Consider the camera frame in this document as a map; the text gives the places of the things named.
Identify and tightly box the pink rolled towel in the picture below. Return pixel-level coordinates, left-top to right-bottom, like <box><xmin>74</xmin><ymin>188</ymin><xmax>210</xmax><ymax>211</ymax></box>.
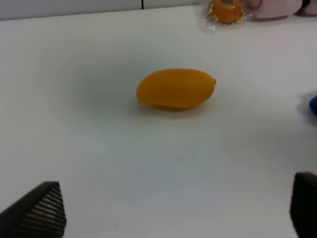
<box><xmin>244</xmin><ymin>0</ymin><xmax>317</xmax><ymax>20</ymax></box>

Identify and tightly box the blue rolled towel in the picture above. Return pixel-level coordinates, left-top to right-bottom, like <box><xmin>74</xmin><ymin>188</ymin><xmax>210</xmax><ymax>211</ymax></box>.
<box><xmin>309</xmin><ymin>96</ymin><xmax>317</xmax><ymax>116</ymax></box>

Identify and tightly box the yellow orange mango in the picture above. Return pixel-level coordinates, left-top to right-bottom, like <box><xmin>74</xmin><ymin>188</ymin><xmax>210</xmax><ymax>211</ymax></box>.
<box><xmin>136</xmin><ymin>68</ymin><xmax>216</xmax><ymax>110</ymax></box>

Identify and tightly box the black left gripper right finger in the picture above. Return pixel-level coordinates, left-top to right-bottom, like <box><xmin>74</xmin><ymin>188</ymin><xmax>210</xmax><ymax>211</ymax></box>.
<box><xmin>290</xmin><ymin>172</ymin><xmax>317</xmax><ymax>238</ymax></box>

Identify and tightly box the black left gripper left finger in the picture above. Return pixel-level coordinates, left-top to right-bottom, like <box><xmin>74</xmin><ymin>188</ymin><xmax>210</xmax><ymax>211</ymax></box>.
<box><xmin>0</xmin><ymin>181</ymin><xmax>66</xmax><ymax>238</ymax></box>

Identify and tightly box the orange toy in plastic wrap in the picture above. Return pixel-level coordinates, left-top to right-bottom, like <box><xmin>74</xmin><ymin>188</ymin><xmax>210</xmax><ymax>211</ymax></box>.
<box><xmin>200</xmin><ymin>0</ymin><xmax>253</xmax><ymax>32</ymax></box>

